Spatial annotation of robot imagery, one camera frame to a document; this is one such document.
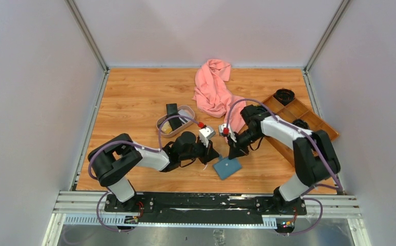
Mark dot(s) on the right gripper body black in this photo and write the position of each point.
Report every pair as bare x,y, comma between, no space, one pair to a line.
247,137

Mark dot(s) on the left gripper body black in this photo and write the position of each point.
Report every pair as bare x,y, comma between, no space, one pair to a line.
199,150

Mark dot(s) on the blue leather card holder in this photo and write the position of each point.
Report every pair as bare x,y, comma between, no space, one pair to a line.
226,167

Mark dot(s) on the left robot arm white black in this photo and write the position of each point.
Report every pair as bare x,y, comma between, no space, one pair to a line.
111,162

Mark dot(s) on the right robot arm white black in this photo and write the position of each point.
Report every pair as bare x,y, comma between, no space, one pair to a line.
315,159

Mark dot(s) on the gold card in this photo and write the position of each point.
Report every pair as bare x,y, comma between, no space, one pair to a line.
166,128

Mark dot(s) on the pink oval tray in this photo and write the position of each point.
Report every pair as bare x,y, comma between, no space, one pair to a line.
173,118

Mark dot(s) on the black tape roll upper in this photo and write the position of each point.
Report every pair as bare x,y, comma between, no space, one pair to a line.
284,96

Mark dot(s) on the wooden compartment tray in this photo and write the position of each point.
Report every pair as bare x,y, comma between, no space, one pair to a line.
297,109

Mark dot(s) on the pink cloth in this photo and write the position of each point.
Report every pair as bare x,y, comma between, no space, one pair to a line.
212,95

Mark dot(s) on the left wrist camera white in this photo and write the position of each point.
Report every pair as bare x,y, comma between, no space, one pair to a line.
206,134

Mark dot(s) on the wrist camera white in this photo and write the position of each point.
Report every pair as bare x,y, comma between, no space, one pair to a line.
206,134
226,131

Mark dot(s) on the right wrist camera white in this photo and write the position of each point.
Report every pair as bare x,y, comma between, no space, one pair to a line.
226,131

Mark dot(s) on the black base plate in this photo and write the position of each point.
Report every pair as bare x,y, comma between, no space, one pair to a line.
208,208

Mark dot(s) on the aluminium rail frame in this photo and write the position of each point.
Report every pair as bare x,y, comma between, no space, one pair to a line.
79,218

